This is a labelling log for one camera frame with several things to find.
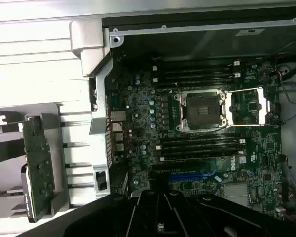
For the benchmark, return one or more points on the black open PC case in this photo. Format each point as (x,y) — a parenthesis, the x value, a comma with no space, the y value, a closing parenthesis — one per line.
(212,42)

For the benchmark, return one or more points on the thin metal locking lever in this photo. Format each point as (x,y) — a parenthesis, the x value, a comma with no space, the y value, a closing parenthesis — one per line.
(212,130)
(176,87)

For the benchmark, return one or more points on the green motherboard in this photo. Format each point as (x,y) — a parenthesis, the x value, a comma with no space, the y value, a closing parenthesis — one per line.
(261,148)

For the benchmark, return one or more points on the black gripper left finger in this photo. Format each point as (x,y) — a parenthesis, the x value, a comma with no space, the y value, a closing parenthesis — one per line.
(128,217)

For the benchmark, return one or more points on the CPU socket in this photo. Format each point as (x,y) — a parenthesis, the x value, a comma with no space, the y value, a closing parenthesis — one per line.
(202,111)

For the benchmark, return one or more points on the grey parts rack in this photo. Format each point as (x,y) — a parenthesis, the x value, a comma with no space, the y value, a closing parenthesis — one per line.
(51,118)

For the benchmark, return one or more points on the silver chipset heatsink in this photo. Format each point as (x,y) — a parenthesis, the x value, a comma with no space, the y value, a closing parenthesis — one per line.
(235,195)

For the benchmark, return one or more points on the silver socket cover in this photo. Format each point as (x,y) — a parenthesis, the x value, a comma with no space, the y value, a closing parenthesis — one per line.
(262,116)

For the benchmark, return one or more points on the black RAM slot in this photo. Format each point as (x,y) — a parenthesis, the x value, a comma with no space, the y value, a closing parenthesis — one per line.
(199,140)
(195,82)
(195,64)
(199,151)
(195,76)
(199,146)
(195,70)

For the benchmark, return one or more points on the blue expansion slot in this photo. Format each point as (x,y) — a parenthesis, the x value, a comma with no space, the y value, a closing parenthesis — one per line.
(187,177)

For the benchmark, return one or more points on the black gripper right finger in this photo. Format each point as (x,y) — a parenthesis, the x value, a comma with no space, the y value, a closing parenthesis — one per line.
(202,217)

